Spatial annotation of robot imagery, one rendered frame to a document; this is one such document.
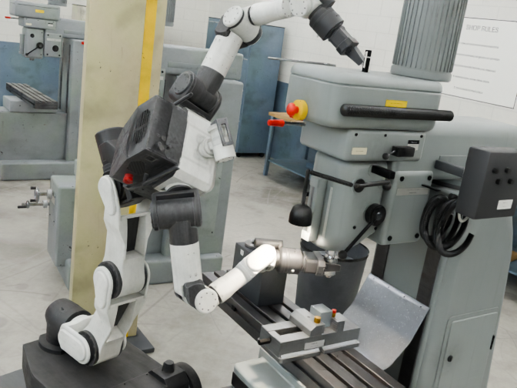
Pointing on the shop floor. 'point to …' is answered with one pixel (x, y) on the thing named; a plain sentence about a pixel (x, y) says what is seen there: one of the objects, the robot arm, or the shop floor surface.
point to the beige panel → (102, 59)
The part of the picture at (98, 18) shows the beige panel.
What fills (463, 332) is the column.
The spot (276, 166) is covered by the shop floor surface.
